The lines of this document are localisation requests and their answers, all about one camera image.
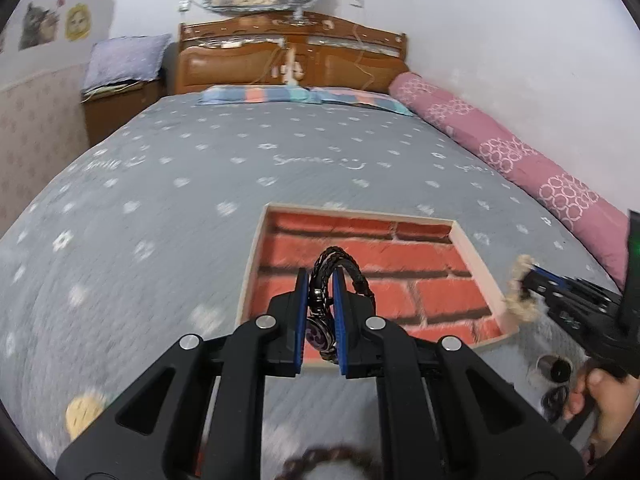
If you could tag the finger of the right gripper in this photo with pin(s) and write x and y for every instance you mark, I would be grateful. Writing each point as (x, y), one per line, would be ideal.
(553, 297)
(541, 281)

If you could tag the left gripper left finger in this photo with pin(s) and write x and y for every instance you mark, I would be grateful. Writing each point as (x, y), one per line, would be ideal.
(285, 350)

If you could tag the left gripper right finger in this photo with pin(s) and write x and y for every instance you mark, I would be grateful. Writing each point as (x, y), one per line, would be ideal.
(357, 354)

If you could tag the cream fabric scrunchie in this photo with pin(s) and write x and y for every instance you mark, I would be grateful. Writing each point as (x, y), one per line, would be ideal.
(519, 301)

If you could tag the black hair claw clip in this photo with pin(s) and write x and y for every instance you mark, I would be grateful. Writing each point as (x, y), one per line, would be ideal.
(553, 402)

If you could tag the brick-pattern jewelry tray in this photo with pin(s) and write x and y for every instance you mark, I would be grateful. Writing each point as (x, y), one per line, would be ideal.
(426, 274)

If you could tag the right hand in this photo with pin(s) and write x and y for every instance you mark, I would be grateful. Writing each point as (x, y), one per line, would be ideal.
(616, 401)

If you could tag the pink rolled quilt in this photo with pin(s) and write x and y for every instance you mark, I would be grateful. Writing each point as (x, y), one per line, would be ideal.
(600, 226)

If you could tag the grey patterned bedspread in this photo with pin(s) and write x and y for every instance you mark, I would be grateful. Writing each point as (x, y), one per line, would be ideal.
(146, 237)

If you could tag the striped pillow right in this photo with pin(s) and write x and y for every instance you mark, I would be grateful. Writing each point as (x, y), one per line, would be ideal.
(352, 97)

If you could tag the wooden headboard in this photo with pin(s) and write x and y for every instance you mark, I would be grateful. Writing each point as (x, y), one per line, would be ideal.
(312, 50)

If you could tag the wooden nightstand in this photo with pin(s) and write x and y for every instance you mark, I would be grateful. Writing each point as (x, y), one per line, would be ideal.
(109, 108)

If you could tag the purple dotted cushion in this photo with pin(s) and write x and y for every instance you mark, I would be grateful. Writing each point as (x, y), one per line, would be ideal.
(122, 59)

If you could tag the yellow flower cat sticker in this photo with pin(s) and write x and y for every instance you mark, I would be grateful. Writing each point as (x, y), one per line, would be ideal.
(78, 22)

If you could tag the grey cats wall sticker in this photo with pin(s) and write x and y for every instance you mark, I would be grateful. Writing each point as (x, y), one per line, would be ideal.
(39, 26)

